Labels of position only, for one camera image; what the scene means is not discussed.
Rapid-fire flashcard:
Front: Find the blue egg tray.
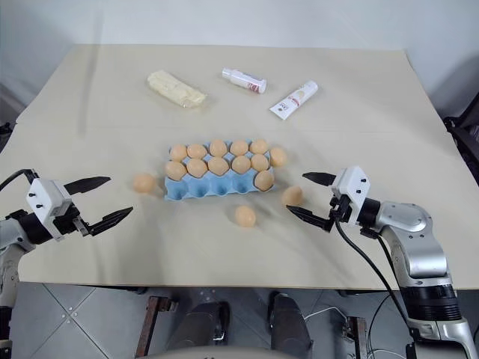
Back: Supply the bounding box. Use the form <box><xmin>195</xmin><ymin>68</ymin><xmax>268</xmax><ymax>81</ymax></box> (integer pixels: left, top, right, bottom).
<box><xmin>163</xmin><ymin>141</ymin><xmax>278</xmax><ymax>200</ymax></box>

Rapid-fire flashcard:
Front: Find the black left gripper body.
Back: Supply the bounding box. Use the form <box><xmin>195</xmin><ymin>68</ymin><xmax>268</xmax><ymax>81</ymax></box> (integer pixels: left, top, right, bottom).
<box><xmin>52</xmin><ymin>204</ymin><xmax>94</xmax><ymax>239</ymax></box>

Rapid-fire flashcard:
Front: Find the beige table cover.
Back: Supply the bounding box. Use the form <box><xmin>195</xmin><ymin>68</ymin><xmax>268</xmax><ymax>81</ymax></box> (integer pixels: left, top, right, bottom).
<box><xmin>0</xmin><ymin>43</ymin><xmax>472</xmax><ymax>292</ymax></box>

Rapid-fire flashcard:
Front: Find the dark rounded shape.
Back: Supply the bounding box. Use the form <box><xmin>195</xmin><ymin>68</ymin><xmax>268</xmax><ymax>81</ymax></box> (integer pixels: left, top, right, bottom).
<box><xmin>174</xmin><ymin>298</ymin><xmax>231</xmax><ymax>356</ymax></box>
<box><xmin>266</xmin><ymin>292</ymin><xmax>314</xmax><ymax>359</ymax></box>

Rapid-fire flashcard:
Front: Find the white squeeze tube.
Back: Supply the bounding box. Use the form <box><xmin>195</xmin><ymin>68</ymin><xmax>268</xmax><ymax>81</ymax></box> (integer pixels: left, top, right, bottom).
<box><xmin>269</xmin><ymin>79</ymin><xmax>320</xmax><ymax>121</ymax></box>

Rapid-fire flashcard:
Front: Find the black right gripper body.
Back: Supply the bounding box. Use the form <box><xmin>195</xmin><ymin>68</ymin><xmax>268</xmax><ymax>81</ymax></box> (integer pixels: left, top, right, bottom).
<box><xmin>328</xmin><ymin>193</ymin><xmax>356</xmax><ymax>226</ymax></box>

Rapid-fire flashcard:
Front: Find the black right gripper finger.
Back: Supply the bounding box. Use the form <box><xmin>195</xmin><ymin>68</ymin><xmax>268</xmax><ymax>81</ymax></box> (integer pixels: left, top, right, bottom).
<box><xmin>302</xmin><ymin>171</ymin><xmax>338</xmax><ymax>187</ymax></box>
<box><xmin>285</xmin><ymin>204</ymin><xmax>333</xmax><ymax>231</ymax></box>

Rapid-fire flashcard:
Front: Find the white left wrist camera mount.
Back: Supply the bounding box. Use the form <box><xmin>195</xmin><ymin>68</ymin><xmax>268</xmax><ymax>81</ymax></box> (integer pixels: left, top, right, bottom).
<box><xmin>25</xmin><ymin>178</ymin><xmax>76</xmax><ymax>241</ymax></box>

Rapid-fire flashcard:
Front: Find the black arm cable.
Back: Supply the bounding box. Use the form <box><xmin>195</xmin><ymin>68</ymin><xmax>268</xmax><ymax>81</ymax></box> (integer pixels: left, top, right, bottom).
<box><xmin>0</xmin><ymin>168</ymin><xmax>39</xmax><ymax>192</ymax></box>
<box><xmin>334</xmin><ymin>218</ymin><xmax>411</xmax><ymax>334</ymax></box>

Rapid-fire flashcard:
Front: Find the white plastic bottle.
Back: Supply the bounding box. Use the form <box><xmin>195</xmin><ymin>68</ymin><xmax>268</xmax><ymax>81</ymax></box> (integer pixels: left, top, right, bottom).
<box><xmin>221</xmin><ymin>67</ymin><xmax>269</xmax><ymax>95</ymax></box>

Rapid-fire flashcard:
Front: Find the rusty metal table leg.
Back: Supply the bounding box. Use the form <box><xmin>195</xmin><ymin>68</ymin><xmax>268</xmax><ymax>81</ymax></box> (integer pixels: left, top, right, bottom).
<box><xmin>135</xmin><ymin>295</ymin><xmax>177</xmax><ymax>359</ymax></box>
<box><xmin>345</xmin><ymin>316</ymin><xmax>370</xmax><ymax>359</ymax></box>

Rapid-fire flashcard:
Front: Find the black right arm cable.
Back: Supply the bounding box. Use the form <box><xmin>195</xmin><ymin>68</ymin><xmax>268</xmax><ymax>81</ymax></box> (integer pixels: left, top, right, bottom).
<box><xmin>334</xmin><ymin>218</ymin><xmax>411</xmax><ymax>334</ymax></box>

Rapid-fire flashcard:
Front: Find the white floor cable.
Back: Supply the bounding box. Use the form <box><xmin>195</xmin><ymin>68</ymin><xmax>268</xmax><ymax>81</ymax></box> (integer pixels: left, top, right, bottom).
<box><xmin>303</xmin><ymin>306</ymin><xmax>349</xmax><ymax>322</ymax></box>

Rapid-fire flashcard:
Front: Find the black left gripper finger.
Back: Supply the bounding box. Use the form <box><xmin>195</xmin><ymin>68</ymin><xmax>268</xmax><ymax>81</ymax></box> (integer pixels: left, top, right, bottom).
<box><xmin>63</xmin><ymin>176</ymin><xmax>112</xmax><ymax>195</ymax></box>
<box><xmin>87</xmin><ymin>205</ymin><xmax>135</xmax><ymax>236</ymax></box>

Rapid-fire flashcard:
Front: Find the pale yellow wrapped bread pack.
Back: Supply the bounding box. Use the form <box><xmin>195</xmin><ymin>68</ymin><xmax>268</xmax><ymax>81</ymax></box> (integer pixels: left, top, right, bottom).
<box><xmin>146</xmin><ymin>70</ymin><xmax>209</xmax><ymax>111</ymax></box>

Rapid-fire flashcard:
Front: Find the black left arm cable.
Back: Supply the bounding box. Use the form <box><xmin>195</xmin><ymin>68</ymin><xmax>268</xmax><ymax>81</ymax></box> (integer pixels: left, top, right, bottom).
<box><xmin>0</xmin><ymin>168</ymin><xmax>39</xmax><ymax>192</ymax></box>

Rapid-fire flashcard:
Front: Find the black floor cable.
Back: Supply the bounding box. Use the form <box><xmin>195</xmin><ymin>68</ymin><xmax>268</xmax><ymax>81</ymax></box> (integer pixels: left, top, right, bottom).
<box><xmin>364</xmin><ymin>293</ymin><xmax>409</xmax><ymax>359</ymax></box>

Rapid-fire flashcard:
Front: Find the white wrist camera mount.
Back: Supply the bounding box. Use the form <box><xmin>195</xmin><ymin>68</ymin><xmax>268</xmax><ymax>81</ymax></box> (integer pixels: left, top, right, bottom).
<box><xmin>330</xmin><ymin>166</ymin><xmax>372</xmax><ymax>225</ymax></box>
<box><xmin>25</xmin><ymin>178</ymin><xmax>76</xmax><ymax>241</ymax></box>

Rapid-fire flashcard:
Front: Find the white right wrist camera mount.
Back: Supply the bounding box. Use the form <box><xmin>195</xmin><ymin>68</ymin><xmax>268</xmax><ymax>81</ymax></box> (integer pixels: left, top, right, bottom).
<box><xmin>330</xmin><ymin>166</ymin><xmax>372</xmax><ymax>225</ymax></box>

